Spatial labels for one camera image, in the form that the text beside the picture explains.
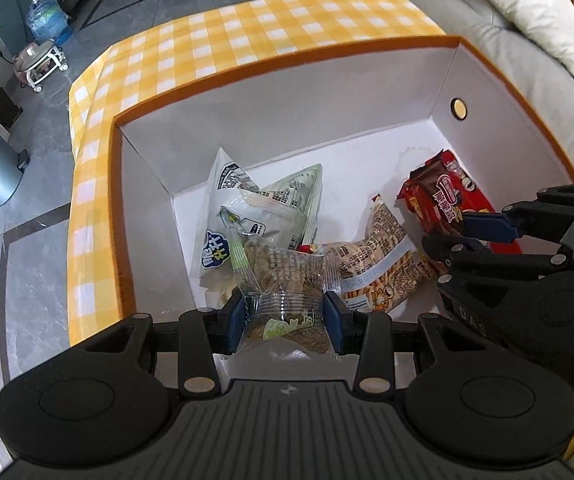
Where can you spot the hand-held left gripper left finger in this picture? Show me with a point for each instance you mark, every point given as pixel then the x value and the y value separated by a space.
pixel 234 320

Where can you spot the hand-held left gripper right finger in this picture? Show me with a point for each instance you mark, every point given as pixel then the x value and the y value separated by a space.
pixel 334 320

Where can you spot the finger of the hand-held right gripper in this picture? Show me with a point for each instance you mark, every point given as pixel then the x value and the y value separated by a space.
pixel 467 255
pixel 489 226

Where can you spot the red snack packet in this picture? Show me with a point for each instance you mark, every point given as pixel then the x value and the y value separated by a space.
pixel 472 180

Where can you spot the brown red wafer packet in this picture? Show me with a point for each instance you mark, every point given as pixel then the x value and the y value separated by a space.
pixel 434 200

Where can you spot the clear packet of brown snacks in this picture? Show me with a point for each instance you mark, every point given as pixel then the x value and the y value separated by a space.
pixel 282 280

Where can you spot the beige striped biscuit packet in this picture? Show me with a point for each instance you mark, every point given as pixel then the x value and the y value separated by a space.
pixel 382 260

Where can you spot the yellow white snack packet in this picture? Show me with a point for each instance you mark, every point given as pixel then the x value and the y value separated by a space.
pixel 227 240

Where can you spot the clear nut snack packet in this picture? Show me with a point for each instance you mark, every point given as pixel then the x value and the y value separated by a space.
pixel 297 190

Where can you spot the orange cardboard box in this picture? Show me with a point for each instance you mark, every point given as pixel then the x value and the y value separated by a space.
pixel 287 120

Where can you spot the grey sofa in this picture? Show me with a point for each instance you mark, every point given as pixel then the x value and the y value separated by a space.
pixel 517 90

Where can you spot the grey pillow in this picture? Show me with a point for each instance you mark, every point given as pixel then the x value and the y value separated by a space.
pixel 532 10

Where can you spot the yellow checked tablecloth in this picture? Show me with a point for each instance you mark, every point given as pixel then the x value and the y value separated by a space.
pixel 292 15

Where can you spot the white rolling stool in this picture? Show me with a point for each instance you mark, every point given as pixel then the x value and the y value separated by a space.
pixel 42 65

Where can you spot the blue water bottle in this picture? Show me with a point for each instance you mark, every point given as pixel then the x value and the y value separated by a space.
pixel 47 17

